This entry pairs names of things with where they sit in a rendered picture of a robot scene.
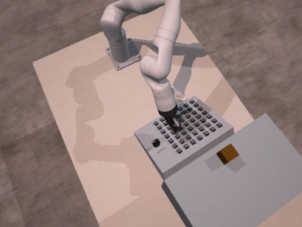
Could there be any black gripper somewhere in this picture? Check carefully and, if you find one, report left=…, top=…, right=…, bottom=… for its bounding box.
left=158, top=104, right=181, bottom=134

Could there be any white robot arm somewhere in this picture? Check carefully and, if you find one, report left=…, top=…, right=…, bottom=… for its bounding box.
left=100, top=0, right=187, bottom=112

